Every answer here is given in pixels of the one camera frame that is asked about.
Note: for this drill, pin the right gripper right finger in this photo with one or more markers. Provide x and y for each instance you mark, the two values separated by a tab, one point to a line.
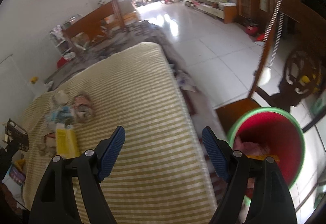
271	201

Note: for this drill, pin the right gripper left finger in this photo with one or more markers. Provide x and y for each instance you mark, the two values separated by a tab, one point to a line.
55	201

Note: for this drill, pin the yellow carton box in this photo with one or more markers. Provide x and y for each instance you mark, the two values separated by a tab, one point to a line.
66	141

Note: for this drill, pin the grey plastic bag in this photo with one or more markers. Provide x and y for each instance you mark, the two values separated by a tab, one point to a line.
83	108

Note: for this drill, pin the orange yellow snack bag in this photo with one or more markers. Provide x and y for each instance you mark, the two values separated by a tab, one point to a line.
274	158

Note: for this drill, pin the pink snack wrapper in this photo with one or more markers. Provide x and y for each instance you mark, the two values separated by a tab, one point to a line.
249	148

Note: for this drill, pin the crumpled red white wrapper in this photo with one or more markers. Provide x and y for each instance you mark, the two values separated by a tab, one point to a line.
47	145

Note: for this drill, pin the blue white crumpled wrapper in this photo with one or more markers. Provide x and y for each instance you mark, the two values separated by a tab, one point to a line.
64	114

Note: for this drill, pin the patterned paper cup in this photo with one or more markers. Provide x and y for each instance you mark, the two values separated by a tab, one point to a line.
60	99

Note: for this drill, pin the striped yellow white cloth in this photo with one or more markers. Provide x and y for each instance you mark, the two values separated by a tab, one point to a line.
160	175

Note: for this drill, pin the yellow tape roll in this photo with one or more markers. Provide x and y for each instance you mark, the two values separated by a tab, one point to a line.
33	80

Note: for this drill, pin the red bag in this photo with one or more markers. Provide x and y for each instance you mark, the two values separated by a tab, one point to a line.
61	62

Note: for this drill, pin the wooden carved chair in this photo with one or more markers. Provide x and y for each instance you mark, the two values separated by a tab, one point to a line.
302	71

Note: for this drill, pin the red dustpan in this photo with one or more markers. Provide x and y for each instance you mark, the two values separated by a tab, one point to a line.
260	38

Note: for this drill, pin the white metal rack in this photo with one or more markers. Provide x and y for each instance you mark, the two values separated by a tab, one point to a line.
61	45

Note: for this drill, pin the wooden bench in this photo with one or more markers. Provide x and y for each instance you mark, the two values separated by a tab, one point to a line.
101	22

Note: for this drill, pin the grey patterned table cover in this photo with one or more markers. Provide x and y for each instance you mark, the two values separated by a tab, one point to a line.
134	34

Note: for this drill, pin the low tv cabinet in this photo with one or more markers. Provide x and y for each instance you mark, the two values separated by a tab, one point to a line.
227	11

